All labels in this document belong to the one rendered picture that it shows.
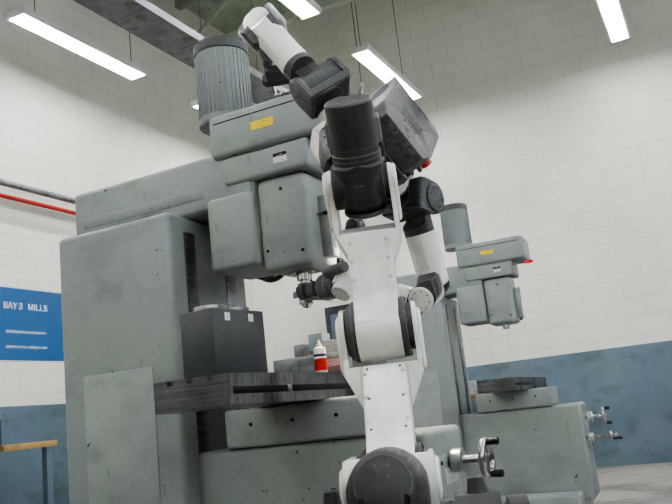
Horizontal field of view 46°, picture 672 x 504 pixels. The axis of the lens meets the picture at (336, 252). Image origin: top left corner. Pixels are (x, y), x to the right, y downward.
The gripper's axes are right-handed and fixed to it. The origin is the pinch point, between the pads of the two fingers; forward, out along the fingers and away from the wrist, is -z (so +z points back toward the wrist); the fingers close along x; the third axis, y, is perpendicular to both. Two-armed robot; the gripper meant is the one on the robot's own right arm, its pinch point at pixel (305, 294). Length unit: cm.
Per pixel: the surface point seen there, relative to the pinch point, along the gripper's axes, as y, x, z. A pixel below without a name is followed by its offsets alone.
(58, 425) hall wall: 19, -97, -507
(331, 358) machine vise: 22.5, -2.4, 6.9
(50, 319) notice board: -76, -93, -506
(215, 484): 58, 27, -22
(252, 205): -30.9, 14.7, -4.6
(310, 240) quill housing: -15.4, 4.5, 11.5
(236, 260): -13.5, 18.6, -11.4
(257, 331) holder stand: 14.9, 33.1, 18.9
